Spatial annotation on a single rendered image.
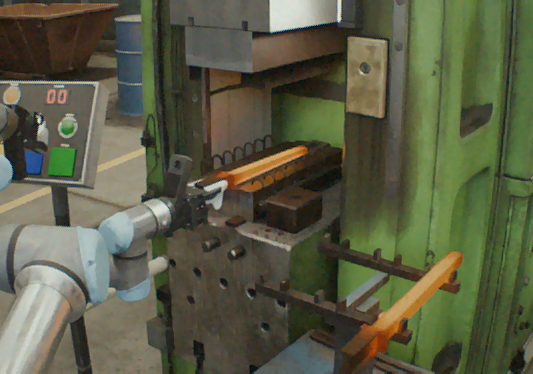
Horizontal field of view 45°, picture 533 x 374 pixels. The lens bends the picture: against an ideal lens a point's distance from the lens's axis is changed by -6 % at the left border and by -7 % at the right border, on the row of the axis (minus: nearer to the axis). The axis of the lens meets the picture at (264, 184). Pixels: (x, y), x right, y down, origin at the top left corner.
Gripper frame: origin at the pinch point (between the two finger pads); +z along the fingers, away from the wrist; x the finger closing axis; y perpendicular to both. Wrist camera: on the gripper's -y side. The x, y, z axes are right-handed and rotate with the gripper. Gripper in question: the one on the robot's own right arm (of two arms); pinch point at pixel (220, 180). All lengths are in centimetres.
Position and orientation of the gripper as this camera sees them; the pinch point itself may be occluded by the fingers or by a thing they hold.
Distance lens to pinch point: 161.9
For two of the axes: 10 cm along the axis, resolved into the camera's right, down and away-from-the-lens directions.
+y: 0.0, 9.4, 3.4
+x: 8.0, 2.0, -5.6
